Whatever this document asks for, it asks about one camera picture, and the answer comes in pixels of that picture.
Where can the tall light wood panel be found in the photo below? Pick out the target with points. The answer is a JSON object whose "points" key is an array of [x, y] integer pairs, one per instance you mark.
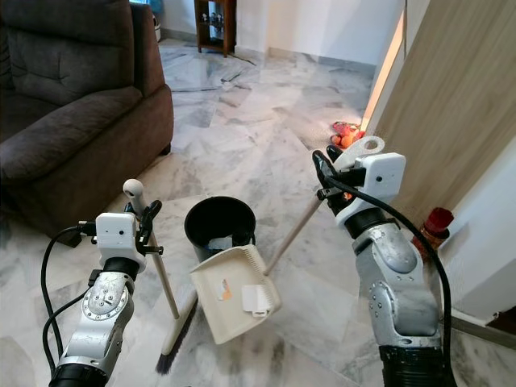
{"points": [[451, 89]]}

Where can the black round waste bin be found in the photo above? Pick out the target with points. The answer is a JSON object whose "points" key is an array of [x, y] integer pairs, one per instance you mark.
{"points": [[219, 218]]}

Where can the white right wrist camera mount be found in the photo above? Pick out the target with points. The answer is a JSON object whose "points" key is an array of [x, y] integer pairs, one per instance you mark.
{"points": [[383, 177]]}

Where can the white paper piece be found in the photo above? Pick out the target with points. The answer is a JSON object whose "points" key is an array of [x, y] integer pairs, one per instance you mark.
{"points": [[256, 300]]}

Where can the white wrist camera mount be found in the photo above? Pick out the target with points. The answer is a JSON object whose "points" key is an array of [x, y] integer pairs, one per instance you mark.
{"points": [[115, 234], [383, 177]]}

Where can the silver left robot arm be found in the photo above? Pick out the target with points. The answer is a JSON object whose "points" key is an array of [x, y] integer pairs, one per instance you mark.
{"points": [[105, 310]]}

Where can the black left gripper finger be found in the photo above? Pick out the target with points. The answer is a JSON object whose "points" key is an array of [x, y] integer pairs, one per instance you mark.
{"points": [[150, 218]]}

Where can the crumpled white paper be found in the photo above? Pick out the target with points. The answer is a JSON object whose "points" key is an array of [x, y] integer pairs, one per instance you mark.
{"points": [[218, 243]]}

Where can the dark wooden side stand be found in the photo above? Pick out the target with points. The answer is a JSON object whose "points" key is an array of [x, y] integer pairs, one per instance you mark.
{"points": [[215, 24]]}

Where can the red and orange toy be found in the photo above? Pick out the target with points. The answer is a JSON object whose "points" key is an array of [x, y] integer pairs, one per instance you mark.
{"points": [[347, 135]]}

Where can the dark brown fabric sofa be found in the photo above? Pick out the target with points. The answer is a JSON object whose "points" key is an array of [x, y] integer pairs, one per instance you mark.
{"points": [[72, 113]]}

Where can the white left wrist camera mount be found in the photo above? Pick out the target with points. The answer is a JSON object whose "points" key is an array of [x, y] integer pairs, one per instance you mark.
{"points": [[115, 234]]}

